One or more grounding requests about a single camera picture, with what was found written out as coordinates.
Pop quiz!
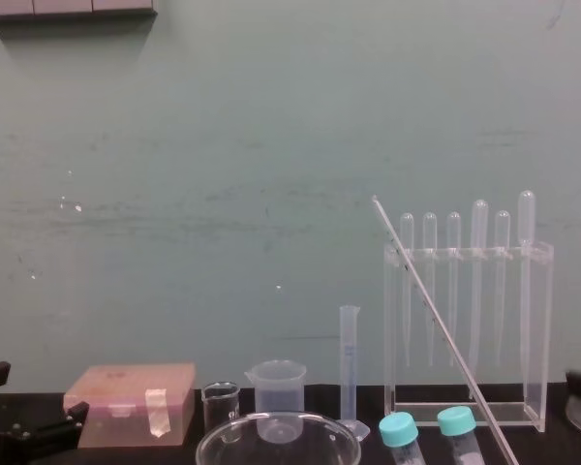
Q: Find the clear tape strip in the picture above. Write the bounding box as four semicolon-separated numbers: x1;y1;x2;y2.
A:
144;387;170;440

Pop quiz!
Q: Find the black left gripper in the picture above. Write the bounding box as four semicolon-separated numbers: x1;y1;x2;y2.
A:
0;360;91;465

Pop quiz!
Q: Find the clear acrylic rack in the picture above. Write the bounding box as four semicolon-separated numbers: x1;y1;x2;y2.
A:
382;240;556;434

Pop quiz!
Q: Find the pink translucent plastic box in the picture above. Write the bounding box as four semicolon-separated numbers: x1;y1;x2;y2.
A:
62;360;198;450

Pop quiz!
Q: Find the clear glass dish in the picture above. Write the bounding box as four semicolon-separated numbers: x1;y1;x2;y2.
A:
195;410;363;465

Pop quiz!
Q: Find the translucent plastic beaker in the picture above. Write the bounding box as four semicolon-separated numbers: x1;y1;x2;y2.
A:
244;358;308;444

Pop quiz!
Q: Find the small glass beaker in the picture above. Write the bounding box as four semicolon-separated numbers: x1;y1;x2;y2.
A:
200;381;242;445

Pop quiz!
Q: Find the beige wall cabinet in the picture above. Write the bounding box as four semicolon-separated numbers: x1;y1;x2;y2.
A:
0;0;159;21

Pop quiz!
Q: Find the teal capped centrifuge tube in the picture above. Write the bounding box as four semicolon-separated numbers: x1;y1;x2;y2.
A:
436;405;488;465
378;411;420;465

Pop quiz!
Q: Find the plastic graduated cylinder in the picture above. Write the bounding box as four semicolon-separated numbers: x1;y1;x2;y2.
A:
338;304;372;443

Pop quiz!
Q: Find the glass thermometer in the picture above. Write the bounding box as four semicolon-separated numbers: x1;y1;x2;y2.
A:
371;194;519;465

